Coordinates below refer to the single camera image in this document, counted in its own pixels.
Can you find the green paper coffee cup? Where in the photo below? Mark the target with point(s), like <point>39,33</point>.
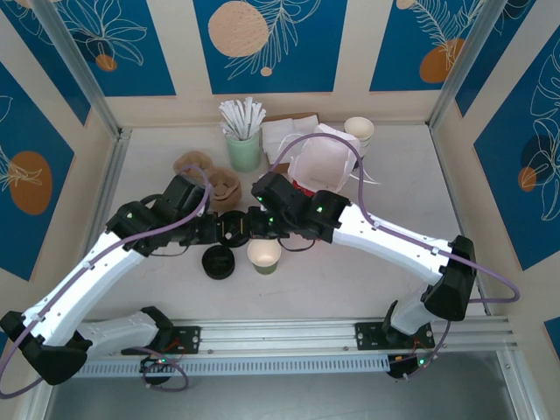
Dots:
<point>263,259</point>

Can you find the white red paper bag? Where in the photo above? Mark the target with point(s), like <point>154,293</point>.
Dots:
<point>324,157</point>

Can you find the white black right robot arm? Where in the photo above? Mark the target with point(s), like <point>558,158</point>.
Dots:
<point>394,236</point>

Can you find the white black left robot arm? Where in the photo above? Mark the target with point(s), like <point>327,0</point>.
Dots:
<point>87,280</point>

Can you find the mint green holder cup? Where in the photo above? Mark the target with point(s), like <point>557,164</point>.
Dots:
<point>243,153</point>

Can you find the napkins in brown box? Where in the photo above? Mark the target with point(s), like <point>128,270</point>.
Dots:
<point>289,117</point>

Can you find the white paper-wrapped stirrers bundle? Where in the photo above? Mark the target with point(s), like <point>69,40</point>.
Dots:
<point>241,116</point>

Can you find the stack of paper cups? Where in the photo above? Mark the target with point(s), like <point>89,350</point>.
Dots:
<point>359,130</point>

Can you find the black controller board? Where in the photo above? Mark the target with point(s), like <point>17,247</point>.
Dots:
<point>153,366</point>
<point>404,368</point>

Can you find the aluminium side rail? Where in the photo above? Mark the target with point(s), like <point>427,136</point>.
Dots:
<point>446,184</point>
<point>114,153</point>

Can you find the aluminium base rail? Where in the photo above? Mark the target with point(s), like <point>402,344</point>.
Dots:
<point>284,334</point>

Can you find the aluminium frame post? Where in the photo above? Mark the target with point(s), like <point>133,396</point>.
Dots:
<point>464,61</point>
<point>83,70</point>

